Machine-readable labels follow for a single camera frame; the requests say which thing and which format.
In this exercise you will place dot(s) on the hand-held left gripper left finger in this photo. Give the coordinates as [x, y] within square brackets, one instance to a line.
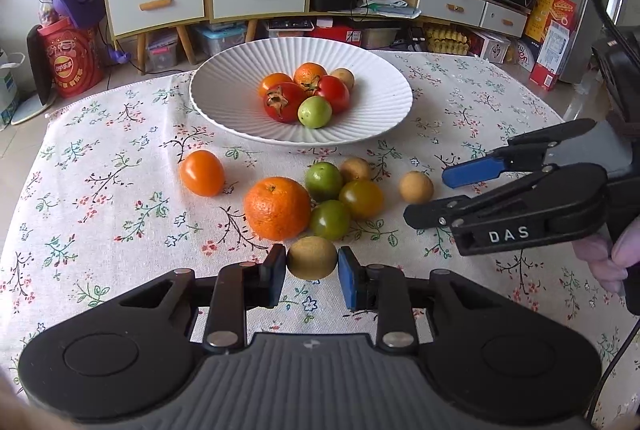
[275, 277]

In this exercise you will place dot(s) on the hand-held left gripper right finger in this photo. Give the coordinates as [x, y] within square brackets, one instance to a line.
[350, 282]

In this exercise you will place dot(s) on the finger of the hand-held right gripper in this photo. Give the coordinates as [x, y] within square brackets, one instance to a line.
[470, 172]
[435, 212]

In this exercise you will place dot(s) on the tan longan fruit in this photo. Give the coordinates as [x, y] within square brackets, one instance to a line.
[344, 78]
[354, 169]
[416, 187]

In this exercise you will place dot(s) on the yellow green plum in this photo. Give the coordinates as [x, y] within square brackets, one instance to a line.
[312, 258]

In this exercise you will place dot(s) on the dark green tomato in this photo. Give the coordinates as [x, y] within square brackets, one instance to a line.
[329, 220]

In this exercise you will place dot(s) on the large orange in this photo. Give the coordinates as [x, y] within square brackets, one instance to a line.
[277, 209]

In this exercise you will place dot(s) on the olive amber tomato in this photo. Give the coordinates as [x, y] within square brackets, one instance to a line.
[361, 199]

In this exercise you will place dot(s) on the light green plum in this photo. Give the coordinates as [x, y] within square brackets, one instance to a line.
[323, 181]
[314, 111]

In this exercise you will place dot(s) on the orange tomato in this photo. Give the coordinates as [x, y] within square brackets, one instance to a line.
[274, 84]
[202, 173]

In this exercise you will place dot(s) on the red tomato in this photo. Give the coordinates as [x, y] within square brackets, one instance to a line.
[335, 97]
[282, 102]

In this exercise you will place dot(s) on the white ribbed plate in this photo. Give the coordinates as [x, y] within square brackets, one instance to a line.
[225, 99]

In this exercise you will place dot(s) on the small mandarin orange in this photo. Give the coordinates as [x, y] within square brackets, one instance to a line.
[310, 74]

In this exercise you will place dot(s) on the person's right hand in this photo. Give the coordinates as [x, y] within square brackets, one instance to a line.
[600, 260]

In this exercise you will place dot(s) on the yellow egg carton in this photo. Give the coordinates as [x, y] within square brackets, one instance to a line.
[445, 39]

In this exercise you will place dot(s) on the red blue white carton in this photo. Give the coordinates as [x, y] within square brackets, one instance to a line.
[552, 54]

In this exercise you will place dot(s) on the floral tablecloth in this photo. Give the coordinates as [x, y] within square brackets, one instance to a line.
[125, 185]

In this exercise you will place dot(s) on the orange red carton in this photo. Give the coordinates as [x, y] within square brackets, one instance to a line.
[547, 12]

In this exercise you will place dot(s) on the blue lidded storage box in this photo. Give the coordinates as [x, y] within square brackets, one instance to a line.
[220, 39]

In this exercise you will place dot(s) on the clear storage box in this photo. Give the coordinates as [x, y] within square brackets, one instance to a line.
[162, 52]

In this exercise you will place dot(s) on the red snack bucket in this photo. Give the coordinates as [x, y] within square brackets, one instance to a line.
[72, 62]

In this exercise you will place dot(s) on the black panel on white base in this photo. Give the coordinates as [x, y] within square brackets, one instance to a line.
[37, 64]

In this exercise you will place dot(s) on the white paper bag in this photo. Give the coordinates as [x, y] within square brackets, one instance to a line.
[5, 84]

